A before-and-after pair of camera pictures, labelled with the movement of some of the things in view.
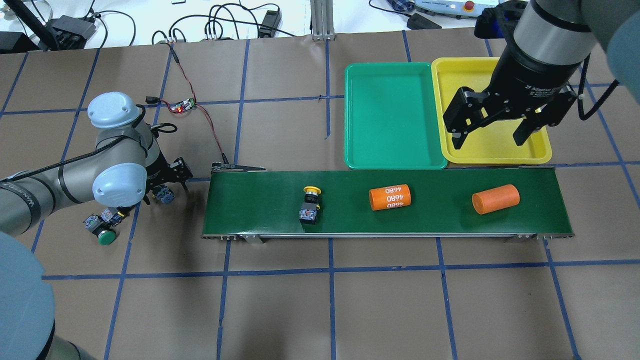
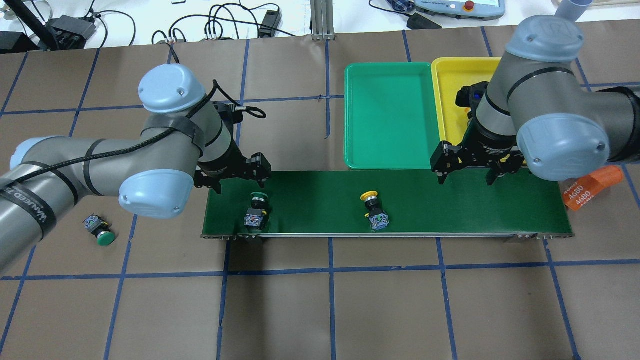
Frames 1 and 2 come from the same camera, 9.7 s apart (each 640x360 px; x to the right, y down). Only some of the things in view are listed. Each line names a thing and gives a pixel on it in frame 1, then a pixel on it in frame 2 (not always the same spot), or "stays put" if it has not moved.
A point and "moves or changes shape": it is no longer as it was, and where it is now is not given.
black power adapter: (271, 19) stays put
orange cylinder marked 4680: (390, 197) to (578, 191)
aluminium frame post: (321, 12) stays put
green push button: (94, 224) stays put
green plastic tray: (391, 117) stays put
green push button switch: (112, 215) to (254, 219)
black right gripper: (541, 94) to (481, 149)
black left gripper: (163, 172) to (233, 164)
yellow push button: (164, 194) moves or changes shape
